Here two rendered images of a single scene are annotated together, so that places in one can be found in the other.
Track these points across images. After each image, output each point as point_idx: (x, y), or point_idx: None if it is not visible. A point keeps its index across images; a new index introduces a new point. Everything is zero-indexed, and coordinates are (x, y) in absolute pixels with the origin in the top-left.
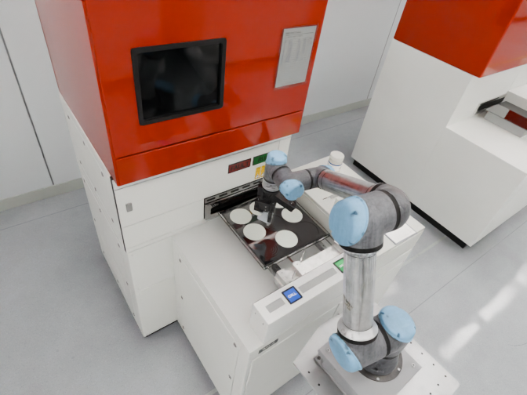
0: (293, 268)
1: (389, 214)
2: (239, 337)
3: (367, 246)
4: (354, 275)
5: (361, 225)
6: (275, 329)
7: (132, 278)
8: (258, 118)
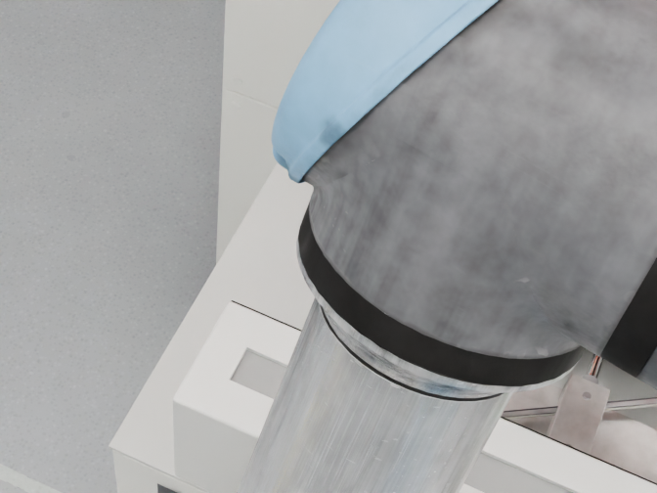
0: (561, 396)
1: (605, 184)
2: (150, 380)
3: (346, 259)
4: (279, 400)
5: (343, 60)
6: (223, 466)
7: (226, 24)
8: None
